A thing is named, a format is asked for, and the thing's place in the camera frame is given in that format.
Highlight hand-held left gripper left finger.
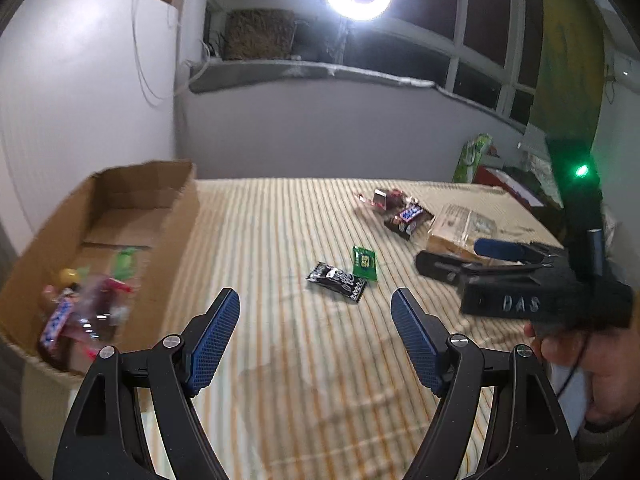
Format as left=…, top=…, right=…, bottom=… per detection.
left=52, top=287, right=241, bottom=480

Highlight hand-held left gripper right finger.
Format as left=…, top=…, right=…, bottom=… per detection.
left=391, top=287, right=581, bottom=480

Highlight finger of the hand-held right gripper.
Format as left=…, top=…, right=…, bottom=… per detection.
left=415, top=250, right=556, bottom=291
left=474, top=237, right=566, bottom=267

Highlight clear bread pack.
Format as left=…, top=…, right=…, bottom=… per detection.
left=425, top=203, right=501, bottom=261

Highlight dark brown chocolate bar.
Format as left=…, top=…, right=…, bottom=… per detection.
left=384, top=204, right=433, bottom=241

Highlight small green snack packet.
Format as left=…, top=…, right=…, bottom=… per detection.
left=351, top=245, right=380, bottom=281

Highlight red black snack packet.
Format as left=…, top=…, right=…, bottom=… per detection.
left=357, top=187, right=408, bottom=213

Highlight small black snack packet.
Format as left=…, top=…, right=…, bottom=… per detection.
left=306, top=261, right=368, bottom=305

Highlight clear red snack packet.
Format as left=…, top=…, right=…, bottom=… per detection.
left=65, top=272, right=136, bottom=361

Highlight clear green candy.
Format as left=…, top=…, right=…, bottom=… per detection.
left=111, top=247, right=138, bottom=281

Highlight brown cardboard box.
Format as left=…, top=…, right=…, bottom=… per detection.
left=0, top=160, right=200, bottom=391

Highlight blue white snack bar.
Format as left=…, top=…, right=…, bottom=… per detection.
left=40, top=296, right=77, bottom=353

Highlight person's right hand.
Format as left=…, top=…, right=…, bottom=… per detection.
left=524, top=317, right=640, bottom=431

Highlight red box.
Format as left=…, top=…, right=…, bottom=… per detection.
left=472, top=165, right=543, bottom=208

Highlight striped yellow cloth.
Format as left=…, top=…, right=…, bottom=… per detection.
left=20, top=177, right=591, bottom=480

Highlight green shopping bag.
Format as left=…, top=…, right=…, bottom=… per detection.
left=452, top=132, right=493, bottom=183

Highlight white air conditioner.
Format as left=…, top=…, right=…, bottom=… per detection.
left=612, top=55, right=640, bottom=83

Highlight grey sill mat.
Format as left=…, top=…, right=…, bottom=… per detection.
left=189, top=59, right=528, bottom=126

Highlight black tripod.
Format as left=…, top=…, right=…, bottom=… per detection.
left=330, top=12, right=351, bottom=67

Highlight large window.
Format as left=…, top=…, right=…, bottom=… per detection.
left=205, top=0, right=546, bottom=126

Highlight white cabinet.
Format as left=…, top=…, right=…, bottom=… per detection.
left=0, top=0, right=181, bottom=256

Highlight patterned brown cushion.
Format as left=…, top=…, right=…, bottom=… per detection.
left=222, top=8, right=298, bottom=61

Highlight green yellow wall poster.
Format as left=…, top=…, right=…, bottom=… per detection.
left=525, top=0, right=608, bottom=171

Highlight white cable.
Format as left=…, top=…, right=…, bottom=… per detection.
left=131, top=0, right=181, bottom=108

